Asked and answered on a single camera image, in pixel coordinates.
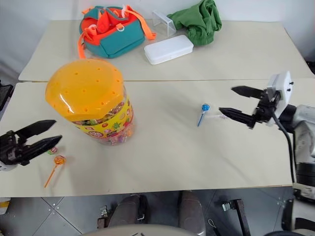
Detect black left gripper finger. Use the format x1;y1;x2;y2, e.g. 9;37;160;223
24;134;63;161
14;119;57;145

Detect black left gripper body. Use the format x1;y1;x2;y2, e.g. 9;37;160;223
0;130;31;167

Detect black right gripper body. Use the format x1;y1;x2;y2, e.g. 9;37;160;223
247;89;282;129

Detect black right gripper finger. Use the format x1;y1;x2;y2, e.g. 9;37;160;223
230;85;266;100
218;107;255;128

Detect candy jar with yellow lid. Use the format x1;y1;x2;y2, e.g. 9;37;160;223
45;58;136;147

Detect pale lollipop with white stick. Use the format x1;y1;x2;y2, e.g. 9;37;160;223
208;108;228;121

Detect orange lollipop with orange stick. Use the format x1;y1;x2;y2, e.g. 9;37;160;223
43;154;67;189

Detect blue lollipop with blue stick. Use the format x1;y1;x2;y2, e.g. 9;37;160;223
196;103;211;127

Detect black object beside table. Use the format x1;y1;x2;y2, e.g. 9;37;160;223
0;84;14;112

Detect yellow and white object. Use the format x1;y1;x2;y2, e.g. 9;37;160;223
0;197;11;216

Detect green cloth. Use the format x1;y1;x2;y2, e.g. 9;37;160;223
166;0;223;47

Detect white plastic case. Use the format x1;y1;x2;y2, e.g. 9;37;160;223
143;34;194;66

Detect brown table leg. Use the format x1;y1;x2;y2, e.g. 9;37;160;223
233;198;252;236

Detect dark rounded shape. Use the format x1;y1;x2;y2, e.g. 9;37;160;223
110;193;149;227
177;190;207;234

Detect clear plastic box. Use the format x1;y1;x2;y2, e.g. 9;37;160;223
151;9;178;38

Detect black stand on floor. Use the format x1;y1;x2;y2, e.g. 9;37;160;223
281;198;315;232

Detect teal and orange backpack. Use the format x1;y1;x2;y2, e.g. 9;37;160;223
77;5;158;59

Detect grey rounded robot body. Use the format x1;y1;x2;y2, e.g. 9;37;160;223
83;223;205;236

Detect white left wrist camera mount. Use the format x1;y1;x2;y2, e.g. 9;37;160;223
0;159;19;173

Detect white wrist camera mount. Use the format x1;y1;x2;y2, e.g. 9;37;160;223
0;159;19;173
266;70;294;127

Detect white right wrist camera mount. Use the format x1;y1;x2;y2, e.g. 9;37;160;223
266;70;294;127

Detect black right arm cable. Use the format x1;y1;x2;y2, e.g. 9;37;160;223
270;110;296;184

